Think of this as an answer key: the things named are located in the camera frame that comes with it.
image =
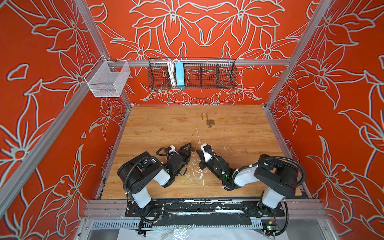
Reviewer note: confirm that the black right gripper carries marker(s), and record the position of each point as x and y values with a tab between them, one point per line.
201	156

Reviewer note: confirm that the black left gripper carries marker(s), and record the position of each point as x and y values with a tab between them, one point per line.
185	153

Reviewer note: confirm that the brass padlock with steel shackle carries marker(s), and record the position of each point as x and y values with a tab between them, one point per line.
209	122

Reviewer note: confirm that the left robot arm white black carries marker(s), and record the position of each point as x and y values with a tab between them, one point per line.
162	168

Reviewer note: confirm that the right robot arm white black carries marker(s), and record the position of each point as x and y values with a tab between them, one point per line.
281	175

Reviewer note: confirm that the light blue box in basket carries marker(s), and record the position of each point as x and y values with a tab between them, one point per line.
180	75

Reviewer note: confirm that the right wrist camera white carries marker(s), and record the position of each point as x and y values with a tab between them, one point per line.
207	151

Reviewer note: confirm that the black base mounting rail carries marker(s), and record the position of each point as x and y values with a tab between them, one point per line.
205	212

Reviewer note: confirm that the black wire wall basket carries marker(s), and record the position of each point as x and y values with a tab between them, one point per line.
200	73

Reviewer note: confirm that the white wire mesh basket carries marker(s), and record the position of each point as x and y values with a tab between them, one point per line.
105	80

